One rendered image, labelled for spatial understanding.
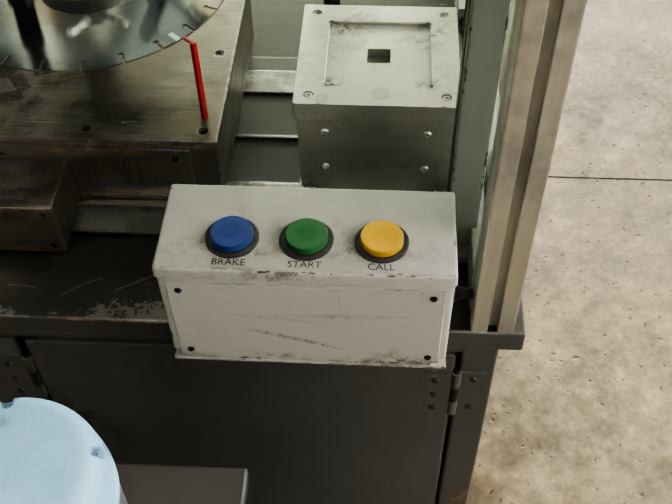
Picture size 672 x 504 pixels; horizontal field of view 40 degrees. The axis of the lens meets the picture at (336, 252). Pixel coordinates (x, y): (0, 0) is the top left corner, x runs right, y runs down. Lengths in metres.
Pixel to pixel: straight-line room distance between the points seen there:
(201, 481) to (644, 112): 1.80
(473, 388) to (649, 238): 1.11
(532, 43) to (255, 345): 0.41
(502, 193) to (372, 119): 0.23
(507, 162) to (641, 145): 1.58
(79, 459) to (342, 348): 0.35
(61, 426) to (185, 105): 0.50
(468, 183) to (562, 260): 1.11
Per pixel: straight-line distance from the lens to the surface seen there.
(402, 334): 0.92
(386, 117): 1.01
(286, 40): 1.35
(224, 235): 0.87
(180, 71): 1.15
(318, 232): 0.86
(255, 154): 1.17
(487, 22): 0.85
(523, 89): 0.76
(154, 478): 0.92
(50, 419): 0.70
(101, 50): 1.03
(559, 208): 2.18
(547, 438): 1.82
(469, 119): 0.92
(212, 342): 0.95
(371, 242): 0.86
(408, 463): 1.28
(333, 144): 1.04
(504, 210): 0.86
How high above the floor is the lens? 1.55
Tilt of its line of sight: 49 degrees down
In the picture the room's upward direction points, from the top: 1 degrees counter-clockwise
